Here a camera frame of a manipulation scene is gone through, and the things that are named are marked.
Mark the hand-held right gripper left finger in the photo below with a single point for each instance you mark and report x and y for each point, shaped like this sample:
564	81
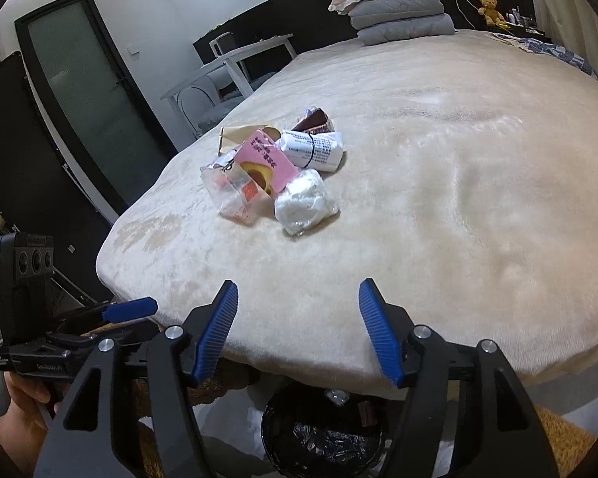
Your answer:
219	333

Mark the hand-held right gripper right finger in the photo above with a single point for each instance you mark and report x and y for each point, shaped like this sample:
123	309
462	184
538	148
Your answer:
378	333

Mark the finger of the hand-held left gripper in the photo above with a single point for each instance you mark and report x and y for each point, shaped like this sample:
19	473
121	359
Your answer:
129	332
129	308

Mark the black lined waste bin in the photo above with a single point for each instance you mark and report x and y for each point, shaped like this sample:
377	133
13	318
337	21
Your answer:
324	438

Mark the clear plastic wrapper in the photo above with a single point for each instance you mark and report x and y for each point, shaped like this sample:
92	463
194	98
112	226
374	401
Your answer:
229	194

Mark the clear bag of white tissue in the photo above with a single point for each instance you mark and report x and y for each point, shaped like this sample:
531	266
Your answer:
301	201

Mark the pink packet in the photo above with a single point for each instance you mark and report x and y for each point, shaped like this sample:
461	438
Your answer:
266	159

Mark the white packet with black band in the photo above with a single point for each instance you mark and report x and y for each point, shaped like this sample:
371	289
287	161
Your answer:
319	152

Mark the brown paper bag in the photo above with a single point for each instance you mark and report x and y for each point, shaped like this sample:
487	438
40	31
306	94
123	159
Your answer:
236	134

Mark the dark red wrapper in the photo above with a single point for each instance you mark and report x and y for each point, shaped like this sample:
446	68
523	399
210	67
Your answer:
311	120

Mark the person's left hand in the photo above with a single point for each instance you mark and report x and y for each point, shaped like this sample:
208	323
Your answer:
25	398

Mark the small clear wrapper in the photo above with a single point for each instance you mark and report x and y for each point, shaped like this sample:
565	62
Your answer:
339	397

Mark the black wardrobe panel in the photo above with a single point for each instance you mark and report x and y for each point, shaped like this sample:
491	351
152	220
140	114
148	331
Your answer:
20	159

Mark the bed with beige blanket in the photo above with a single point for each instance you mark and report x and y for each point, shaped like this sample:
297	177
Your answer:
428	184

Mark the black frosted glass door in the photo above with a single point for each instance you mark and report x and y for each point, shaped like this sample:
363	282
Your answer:
89	84

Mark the brown fluffy rug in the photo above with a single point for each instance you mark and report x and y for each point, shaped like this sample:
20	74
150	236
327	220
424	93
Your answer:
563	438

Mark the chair with grey cushion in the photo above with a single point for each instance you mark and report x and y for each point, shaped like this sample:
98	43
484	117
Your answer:
214	109

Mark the white table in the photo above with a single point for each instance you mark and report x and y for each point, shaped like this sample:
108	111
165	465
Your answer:
239	52

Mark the white chair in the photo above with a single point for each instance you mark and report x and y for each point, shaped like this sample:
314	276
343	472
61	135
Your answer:
219	40

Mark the grey folded quilt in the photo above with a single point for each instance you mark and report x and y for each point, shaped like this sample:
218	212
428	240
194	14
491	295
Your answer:
408	29
398	7

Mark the black headboard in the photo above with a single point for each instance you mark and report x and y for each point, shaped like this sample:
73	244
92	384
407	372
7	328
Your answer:
304	20

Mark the blue patterned cloth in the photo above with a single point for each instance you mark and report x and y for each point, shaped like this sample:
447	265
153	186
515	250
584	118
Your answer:
553	50

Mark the brown teddy bear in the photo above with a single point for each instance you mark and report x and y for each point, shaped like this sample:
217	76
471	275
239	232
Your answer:
489	7

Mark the bedside small bottles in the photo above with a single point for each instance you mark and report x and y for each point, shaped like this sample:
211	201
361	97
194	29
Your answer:
523	20

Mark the cream curtain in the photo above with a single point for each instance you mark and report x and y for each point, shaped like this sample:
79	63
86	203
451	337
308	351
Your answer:
568	10

